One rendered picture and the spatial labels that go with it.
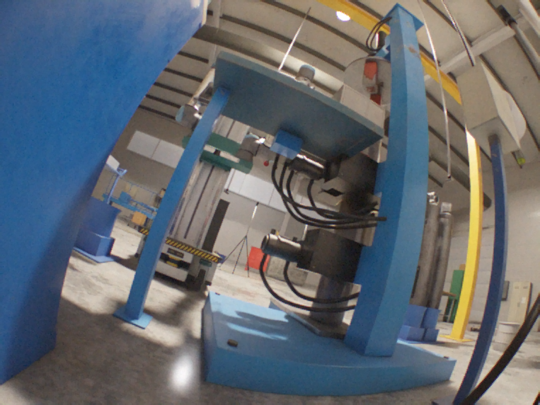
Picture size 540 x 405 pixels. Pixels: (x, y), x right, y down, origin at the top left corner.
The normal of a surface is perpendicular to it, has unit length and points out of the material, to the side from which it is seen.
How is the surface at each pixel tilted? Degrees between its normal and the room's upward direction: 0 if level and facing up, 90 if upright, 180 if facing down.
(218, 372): 90
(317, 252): 90
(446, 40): 173
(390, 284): 90
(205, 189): 90
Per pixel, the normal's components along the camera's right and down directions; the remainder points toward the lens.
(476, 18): -0.34, 0.93
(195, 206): 0.28, -0.17
